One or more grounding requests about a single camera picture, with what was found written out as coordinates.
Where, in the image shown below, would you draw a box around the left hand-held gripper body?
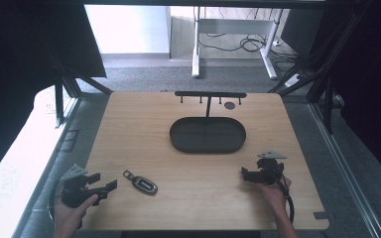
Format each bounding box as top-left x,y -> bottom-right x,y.
59,163 -> 95,209

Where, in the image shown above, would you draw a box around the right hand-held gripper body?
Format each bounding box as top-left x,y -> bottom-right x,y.
255,151 -> 288,186

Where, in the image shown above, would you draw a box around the black car key fob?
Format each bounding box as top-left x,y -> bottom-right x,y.
122,169 -> 159,196

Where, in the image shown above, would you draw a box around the black key rack with tray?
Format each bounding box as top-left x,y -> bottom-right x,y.
169,90 -> 248,155

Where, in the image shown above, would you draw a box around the person's left hand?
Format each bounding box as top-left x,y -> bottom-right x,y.
53,193 -> 99,231

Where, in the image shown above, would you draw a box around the person's right hand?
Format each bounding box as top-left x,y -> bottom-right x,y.
255,176 -> 293,216

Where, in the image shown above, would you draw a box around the white side board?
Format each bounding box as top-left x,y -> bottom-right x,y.
0,84 -> 80,238

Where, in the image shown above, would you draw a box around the white power strip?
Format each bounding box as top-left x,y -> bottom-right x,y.
284,72 -> 305,88

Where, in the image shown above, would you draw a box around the black metal stand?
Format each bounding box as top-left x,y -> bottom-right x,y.
46,46 -> 114,129
267,0 -> 375,135

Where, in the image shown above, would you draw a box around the black curtain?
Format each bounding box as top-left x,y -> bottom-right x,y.
279,0 -> 381,191
0,0 -> 107,190

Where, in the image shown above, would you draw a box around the white cabinet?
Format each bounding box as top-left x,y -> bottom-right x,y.
84,4 -> 173,56

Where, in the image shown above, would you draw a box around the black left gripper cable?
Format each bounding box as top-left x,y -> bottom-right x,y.
48,180 -> 64,226

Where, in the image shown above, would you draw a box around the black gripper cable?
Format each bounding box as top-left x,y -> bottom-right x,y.
269,167 -> 296,224
48,180 -> 64,226

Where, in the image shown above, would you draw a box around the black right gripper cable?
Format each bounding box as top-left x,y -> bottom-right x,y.
269,167 -> 296,224

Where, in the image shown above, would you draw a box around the black floor cables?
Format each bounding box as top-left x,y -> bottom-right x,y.
197,31 -> 301,72

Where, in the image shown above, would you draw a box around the white desk frame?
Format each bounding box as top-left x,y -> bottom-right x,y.
191,5 -> 285,80

